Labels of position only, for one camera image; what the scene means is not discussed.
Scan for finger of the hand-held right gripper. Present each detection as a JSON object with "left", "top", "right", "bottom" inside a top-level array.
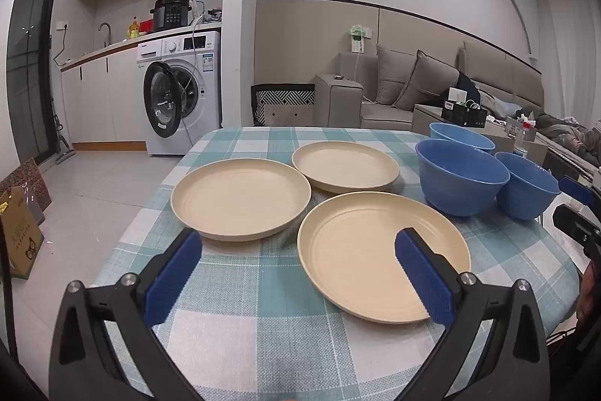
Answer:
[
  {"left": 559, "top": 176, "right": 595, "bottom": 207},
  {"left": 553, "top": 204, "right": 601, "bottom": 258}
]

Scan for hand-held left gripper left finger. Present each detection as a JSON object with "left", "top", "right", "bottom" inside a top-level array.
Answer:
[{"left": 48, "top": 228, "right": 204, "bottom": 401}]

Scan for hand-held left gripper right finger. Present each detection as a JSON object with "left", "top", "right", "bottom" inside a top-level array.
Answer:
[{"left": 394, "top": 228, "right": 550, "bottom": 401}]

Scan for beige round plate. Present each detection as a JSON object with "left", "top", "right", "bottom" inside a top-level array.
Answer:
[
  {"left": 297, "top": 191, "right": 471, "bottom": 324},
  {"left": 292, "top": 141, "right": 401, "bottom": 194},
  {"left": 171, "top": 158, "right": 312, "bottom": 241}
]

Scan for large blue bowl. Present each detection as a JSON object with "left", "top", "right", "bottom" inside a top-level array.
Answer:
[{"left": 415, "top": 139, "right": 510, "bottom": 218}]

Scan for grey blanket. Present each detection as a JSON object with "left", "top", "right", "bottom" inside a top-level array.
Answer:
[{"left": 535, "top": 112, "right": 601, "bottom": 167}]

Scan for teal checked tablecloth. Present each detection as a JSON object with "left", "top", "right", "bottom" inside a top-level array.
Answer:
[{"left": 89, "top": 126, "right": 583, "bottom": 401}]

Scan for black box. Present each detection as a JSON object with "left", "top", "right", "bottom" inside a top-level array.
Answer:
[{"left": 441, "top": 99, "right": 488, "bottom": 128}]

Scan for white box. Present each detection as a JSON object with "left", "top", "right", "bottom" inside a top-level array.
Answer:
[{"left": 447, "top": 87, "right": 480, "bottom": 103}]

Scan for dark clothing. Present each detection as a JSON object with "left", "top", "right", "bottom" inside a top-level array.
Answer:
[{"left": 458, "top": 72, "right": 482, "bottom": 94}]

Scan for brown cardboard box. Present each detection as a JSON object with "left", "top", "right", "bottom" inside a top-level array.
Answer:
[{"left": 0, "top": 186, "right": 45, "bottom": 280}]

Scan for patterned flat box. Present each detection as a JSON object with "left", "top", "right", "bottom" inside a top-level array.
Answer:
[{"left": 0, "top": 159, "right": 51, "bottom": 214}]

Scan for white washing machine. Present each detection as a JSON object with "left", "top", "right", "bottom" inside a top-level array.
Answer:
[{"left": 136, "top": 31, "right": 222, "bottom": 156}]

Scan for grey sofa cushion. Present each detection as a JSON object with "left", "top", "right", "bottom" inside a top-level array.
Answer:
[
  {"left": 392, "top": 50, "right": 461, "bottom": 110},
  {"left": 376, "top": 45, "right": 418, "bottom": 106}
]

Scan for white kitchen counter cabinets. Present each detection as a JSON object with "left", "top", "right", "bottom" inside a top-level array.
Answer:
[{"left": 60, "top": 39, "right": 148, "bottom": 150}]

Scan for grey sofa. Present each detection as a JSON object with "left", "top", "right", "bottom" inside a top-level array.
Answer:
[{"left": 314, "top": 39, "right": 545, "bottom": 134}]

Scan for dark glass door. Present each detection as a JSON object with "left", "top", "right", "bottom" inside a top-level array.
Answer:
[{"left": 6, "top": 0, "right": 65, "bottom": 167}]

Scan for black pressure cooker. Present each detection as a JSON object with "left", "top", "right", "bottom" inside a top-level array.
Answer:
[{"left": 150, "top": 0, "right": 194, "bottom": 33}]

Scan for white charging cable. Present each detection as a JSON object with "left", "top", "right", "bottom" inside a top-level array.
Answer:
[{"left": 353, "top": 51, "right": 376, "bottom": 103}]

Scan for wall socket with green charger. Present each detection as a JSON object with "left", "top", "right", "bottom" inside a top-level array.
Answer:
[{"left": 348, "top": 24, "right": 371, "bottom": 53}]

